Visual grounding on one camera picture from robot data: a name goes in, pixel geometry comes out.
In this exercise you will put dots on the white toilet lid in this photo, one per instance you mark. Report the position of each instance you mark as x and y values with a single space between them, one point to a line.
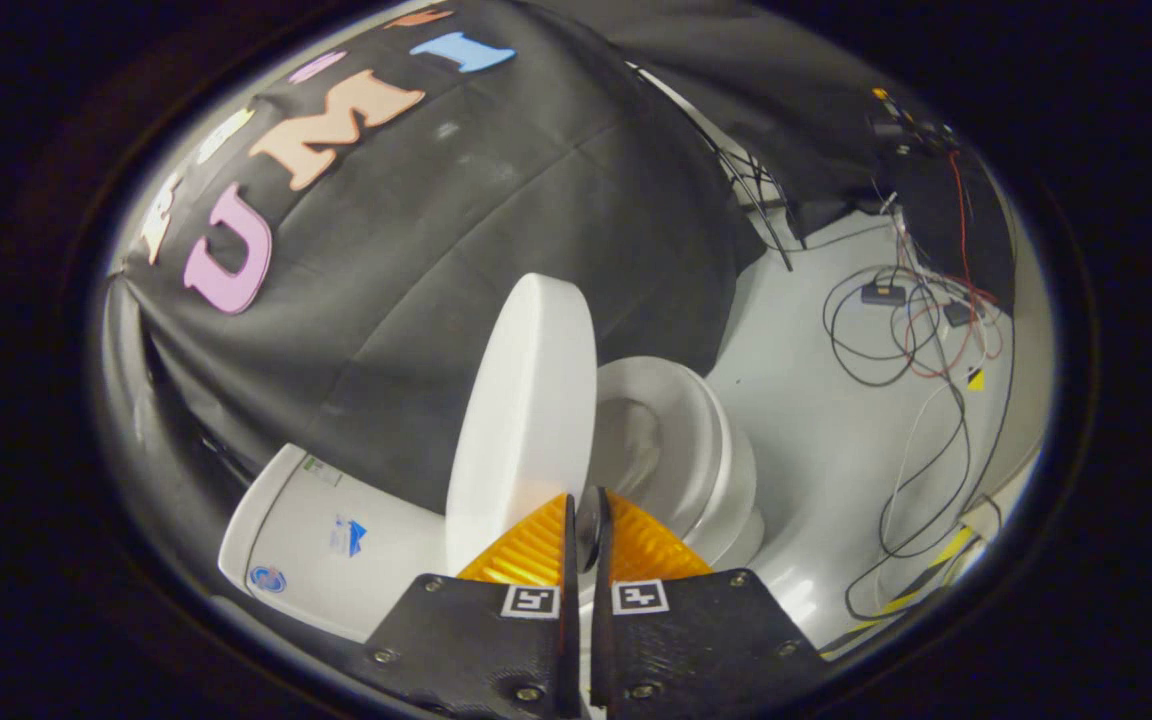
526 400

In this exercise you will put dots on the orange and black device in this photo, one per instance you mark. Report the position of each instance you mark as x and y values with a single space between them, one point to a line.
911 120

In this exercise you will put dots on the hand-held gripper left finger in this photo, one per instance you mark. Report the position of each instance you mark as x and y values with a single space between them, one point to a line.
476 640

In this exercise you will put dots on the white ceramic toilet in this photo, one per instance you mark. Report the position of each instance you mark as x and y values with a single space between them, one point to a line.
336 540

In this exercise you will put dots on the black backdrop cloth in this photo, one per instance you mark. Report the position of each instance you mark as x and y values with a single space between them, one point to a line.
436 250

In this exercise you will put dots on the black pull tab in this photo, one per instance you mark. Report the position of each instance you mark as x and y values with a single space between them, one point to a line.
589 525

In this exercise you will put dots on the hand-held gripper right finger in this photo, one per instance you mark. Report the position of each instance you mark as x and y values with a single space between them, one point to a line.
696 640

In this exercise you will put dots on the black light stand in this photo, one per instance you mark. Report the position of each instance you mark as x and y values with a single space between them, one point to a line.
746 190

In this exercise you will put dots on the yellow and black floor tape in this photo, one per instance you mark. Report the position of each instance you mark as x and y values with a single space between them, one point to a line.
946 555

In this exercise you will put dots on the small black adapter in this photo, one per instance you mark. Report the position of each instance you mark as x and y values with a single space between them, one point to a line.
883 293

